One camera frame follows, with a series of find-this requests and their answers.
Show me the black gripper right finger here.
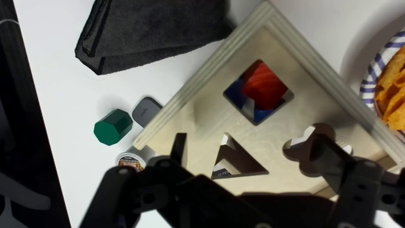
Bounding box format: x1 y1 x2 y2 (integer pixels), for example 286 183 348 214
284 124 405 228

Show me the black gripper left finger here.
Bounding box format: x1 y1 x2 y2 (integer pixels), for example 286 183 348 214
79 133 198 228

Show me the wooden shape sorter box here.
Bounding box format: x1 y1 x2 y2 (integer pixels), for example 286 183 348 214
132 0 405 193

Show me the small coffee pod cup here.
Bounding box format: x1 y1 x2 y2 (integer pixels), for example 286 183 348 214
115 145 155 171

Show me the green hexagonal block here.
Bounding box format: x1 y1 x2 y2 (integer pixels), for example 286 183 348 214
93 109 132 145

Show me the grey remote control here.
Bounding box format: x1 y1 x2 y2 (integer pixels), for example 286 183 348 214
131 96 161 126

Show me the plate with chips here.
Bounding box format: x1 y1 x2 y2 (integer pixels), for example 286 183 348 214
359 29 405 136

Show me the red cube block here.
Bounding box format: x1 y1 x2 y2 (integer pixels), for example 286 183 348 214
241 60 287 110

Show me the black cloth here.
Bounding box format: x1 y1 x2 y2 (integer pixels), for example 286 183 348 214
74 0 232 74

